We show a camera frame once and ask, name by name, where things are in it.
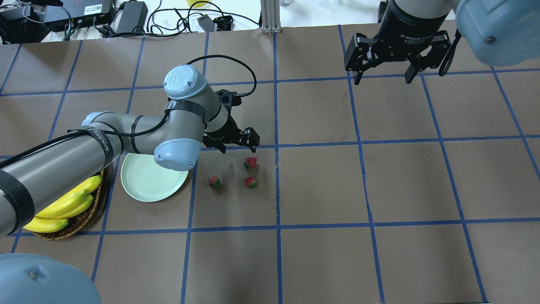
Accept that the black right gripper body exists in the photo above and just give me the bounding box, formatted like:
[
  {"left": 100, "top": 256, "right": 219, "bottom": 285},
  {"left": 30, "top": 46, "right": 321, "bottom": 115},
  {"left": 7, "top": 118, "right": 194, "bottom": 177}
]
[{"left": 344, "top": 0, "right": 452, "bottom": 72}]

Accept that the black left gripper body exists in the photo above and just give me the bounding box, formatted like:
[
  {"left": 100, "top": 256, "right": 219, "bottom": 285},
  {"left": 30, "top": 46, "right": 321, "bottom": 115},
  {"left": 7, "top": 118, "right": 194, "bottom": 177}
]
[{"left": 202, "top": 116, "right": 260, "bottom": 148}]

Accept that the strawberry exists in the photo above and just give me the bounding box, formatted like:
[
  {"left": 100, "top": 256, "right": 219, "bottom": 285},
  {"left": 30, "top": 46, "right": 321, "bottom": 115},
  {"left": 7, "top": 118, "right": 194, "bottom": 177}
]
[
  {"left": 244, "top": 176, "right": 259, "bottom": 189},
  {"left": 243, "top": 157, "right": 258, "bottom": 170},
  {"left": 208, "top": 176, "right": 222, "bottom": 189}
]

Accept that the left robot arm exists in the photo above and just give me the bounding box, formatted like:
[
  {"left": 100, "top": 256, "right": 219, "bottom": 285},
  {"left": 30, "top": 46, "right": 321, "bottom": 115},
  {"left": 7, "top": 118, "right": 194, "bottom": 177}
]
[{"left": 0, "top": 64, "right": 260, "bottom": 236}]

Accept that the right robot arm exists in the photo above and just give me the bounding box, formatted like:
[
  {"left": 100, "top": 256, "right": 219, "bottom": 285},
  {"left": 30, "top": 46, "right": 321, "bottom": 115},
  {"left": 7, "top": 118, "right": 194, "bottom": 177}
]
[{"left": 343, "top": 0, "right": 540, "bottom": 84}]

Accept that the light green plate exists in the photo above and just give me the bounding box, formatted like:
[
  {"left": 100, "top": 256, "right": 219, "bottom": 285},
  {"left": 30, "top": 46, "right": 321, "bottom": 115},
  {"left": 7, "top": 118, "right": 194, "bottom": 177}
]
[{"left": 120, "top": 153, "right": 189, "bottom": 202}]

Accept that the black power adapter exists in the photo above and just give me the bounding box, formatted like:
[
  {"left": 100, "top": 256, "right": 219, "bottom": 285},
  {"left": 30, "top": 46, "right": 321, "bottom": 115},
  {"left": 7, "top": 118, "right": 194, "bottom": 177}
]
[{"left": 115, "top": 0, "right": 148, "bottom": 33}]

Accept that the brown wicker basket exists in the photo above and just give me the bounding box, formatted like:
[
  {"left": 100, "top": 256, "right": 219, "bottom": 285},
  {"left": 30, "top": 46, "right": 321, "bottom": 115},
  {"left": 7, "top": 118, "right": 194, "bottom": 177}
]
[{"left": 32, "top": 166, "right": 113, "bottom": 241}]

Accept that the yellow banana bunch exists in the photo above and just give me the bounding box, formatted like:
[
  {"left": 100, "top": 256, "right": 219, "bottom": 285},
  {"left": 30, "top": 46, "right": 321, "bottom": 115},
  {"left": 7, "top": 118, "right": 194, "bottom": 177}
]
[{"left": 23, "top": 175, "right": 102, "bottom": 233}]

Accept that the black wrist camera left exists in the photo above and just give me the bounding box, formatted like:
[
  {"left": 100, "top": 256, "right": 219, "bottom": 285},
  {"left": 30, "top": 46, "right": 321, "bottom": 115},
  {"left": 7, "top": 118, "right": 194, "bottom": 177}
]
[{"left": 215, "top": 89, "right": 242, "bottom": 112}]

